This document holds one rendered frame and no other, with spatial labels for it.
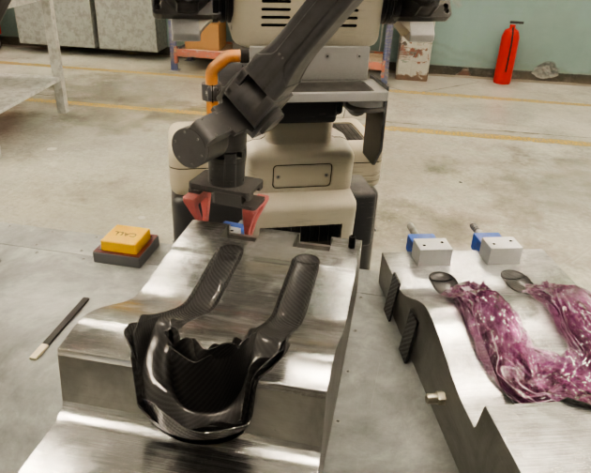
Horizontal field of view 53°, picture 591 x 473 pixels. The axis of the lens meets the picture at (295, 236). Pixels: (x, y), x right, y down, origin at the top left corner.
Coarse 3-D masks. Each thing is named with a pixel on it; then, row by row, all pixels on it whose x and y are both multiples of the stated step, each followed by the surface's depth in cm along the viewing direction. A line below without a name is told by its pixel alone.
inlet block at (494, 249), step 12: (480, 240) 93; (492, 240) 90; (504, 240) 90; (516, 240) 90; (480, 252) 91; (492, 252) 88; (504, 252) 88; (516, 252) 88; (492, 264) 89; (504, 264) 89
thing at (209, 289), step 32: (224, 256) 82; (224, 288) 75; (288, 288) 76; (160, 320) 63; (288, 320) 71; (160, 352) 61; (192, 352) 55; (224, 352) 54; (256, 352) 60; (160, 384) 59; (192, 384) 56; (224, 384) 56; (256, 384) 53; (160, 416) 54; (192, 416) 57; (224, 416) 57
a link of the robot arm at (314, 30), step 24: (312, 0) 72; (336, 0) 71; (360, 0) 73; (288, 24) 75; (312, 24) 73; (336, 24) 74; (264, 48) 79; (288, 48) 76; (312, 48) 76; (240, 72) 81; (264, 72) 79; (288, 72) 78; (240, 96) 82; (264, 96) 82; (288, 96) 84
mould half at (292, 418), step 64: (192, 256) 81; (256, 256) 82; (320, 256) 82; (128, 320) 61; (192, 320) 63; (256, 320) 68; (320, 320) 70; (64, 384) 58; (128, 384) 56; (320, 384) 53; (64, 448) 55; (128, 448) 55; (192, 448) 56; (256, 448) 55; (320, 448) 55
